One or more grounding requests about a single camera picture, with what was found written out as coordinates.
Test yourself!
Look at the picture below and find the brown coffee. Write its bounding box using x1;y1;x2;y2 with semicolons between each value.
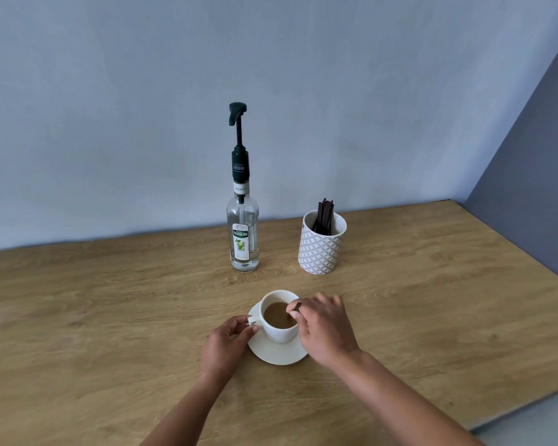
263;302;298;330

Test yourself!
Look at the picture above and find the white patterned ceramic holder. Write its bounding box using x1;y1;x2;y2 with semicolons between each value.
298;210;348;276

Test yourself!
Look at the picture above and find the white coffee cup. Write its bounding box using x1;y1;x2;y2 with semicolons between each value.
248;289;302;344

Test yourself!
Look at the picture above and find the person's right hand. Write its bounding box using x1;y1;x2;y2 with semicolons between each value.
286;292;362;371

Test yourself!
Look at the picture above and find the person's left hand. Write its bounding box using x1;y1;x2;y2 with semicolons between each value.
199;314;261;382

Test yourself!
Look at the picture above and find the person's left forearm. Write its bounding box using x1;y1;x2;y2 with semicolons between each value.
139;367;242;446

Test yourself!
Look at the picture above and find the white saucer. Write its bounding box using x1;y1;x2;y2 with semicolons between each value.
247;301;311;366

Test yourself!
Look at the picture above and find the bundle of dark stir sticks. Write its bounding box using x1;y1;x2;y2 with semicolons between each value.
312;198;335;236

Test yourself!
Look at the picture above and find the person's right forearm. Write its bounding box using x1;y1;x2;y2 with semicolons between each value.
325;349;488;446

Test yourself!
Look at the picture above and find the black pump dispenser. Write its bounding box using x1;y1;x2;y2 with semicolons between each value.
228;102;251;204

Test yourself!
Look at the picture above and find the clear glass syrup bottle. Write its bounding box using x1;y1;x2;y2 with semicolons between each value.
226;180;260;274

